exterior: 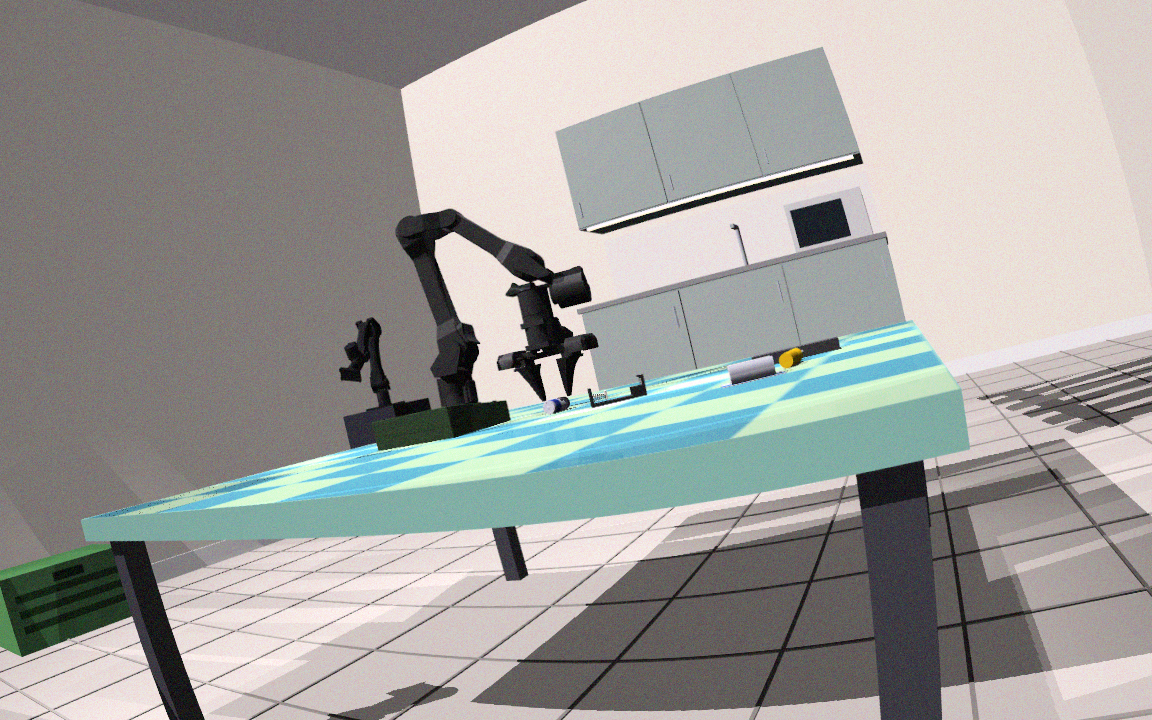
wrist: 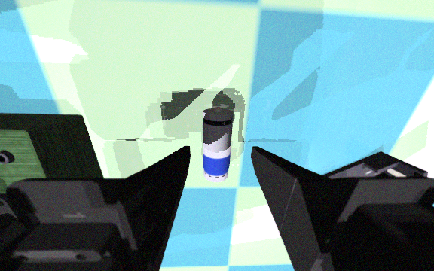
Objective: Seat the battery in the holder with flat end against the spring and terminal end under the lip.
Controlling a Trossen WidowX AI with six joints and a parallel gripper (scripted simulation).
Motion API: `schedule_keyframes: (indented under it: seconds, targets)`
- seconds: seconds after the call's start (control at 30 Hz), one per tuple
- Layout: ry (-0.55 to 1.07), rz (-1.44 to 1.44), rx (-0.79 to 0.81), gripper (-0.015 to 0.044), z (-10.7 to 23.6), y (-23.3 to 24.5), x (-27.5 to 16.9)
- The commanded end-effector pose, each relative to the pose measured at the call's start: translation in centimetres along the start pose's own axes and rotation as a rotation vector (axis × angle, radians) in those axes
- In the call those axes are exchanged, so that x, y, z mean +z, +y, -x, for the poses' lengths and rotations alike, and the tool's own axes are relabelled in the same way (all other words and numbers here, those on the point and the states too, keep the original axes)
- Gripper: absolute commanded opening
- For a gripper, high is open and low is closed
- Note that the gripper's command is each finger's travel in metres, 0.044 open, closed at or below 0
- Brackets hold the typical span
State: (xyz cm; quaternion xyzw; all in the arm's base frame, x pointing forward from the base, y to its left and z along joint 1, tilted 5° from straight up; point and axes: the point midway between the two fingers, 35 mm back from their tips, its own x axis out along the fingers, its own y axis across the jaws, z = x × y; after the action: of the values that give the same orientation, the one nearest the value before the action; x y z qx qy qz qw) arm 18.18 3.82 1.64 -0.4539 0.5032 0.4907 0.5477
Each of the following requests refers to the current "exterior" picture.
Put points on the yellow-handled screwdriver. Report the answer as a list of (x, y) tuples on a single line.
[(790, 358)]

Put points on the white and blue cylindrical battery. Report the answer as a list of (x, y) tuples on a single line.
[(556, 405)]

